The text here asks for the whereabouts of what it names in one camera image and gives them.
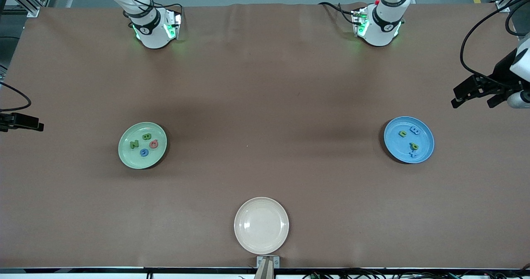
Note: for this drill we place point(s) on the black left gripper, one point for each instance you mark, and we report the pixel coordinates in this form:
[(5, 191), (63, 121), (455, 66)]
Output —
[(502, 73)]

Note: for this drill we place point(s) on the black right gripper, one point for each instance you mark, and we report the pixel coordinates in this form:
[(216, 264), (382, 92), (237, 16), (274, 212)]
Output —
[(16, 120)]

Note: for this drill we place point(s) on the blue letter m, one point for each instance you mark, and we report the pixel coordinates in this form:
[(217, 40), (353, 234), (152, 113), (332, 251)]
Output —
[(414, 131)]

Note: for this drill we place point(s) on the green letter p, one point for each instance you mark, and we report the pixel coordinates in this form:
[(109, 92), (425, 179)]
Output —
[(415, 147)]

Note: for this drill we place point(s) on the green letter u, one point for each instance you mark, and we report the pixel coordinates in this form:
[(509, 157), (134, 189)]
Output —
[(403, 134)]

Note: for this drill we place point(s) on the blue letter t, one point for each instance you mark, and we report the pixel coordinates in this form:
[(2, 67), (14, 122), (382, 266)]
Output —
[(413, 155)]

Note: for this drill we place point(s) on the green letter N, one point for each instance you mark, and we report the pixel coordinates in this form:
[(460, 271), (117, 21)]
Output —
[(133, 144)]

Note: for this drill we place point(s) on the blue letter G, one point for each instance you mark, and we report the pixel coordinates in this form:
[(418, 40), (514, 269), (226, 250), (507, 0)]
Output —
[(141, 152)]

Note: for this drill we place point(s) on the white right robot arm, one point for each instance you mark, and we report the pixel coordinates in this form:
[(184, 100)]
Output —
[(153, 34)]

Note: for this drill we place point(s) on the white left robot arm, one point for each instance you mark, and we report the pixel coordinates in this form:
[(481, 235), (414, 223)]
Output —
[(381, 32)]

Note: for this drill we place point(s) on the blue plate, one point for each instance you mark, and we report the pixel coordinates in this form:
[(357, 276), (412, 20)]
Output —
[(393, 144)]

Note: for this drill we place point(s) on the light green plate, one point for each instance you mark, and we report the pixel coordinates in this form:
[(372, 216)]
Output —
[(132, 159)]

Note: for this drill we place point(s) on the brown table cover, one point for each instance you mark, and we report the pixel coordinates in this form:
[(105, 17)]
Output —
[(265, 84)]

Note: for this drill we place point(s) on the beige plate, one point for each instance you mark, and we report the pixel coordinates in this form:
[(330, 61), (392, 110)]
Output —
[(261, 225)]

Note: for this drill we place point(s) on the grey metal bracket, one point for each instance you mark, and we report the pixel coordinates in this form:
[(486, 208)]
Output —
[(259, 262)]

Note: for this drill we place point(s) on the beige post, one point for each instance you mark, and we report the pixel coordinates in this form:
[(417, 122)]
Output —
[(265, 271)]

